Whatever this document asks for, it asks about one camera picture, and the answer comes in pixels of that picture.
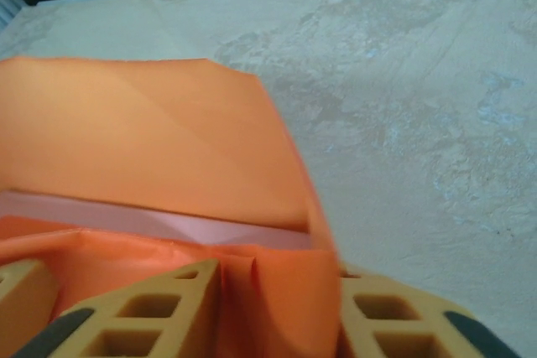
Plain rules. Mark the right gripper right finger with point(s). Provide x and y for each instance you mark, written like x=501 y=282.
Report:
x=419 y=320

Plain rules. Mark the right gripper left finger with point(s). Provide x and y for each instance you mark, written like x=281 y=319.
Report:
x=184 y=324

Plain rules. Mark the pink gift box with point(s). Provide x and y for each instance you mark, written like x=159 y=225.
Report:
x=168 y=224

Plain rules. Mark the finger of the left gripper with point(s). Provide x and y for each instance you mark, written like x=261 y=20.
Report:
x=29 y=286

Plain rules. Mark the orange wrapping paper sheet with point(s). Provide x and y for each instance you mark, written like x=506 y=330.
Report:
x=147 y=131

